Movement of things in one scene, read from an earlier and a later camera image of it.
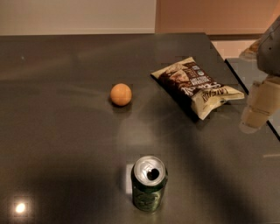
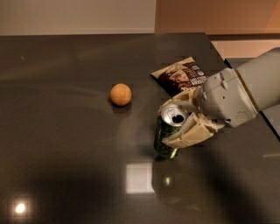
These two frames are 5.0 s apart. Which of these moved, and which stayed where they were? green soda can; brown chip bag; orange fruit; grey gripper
Moved: green soda can; grey gripper
Stayed: brown chip bag; orange fruit
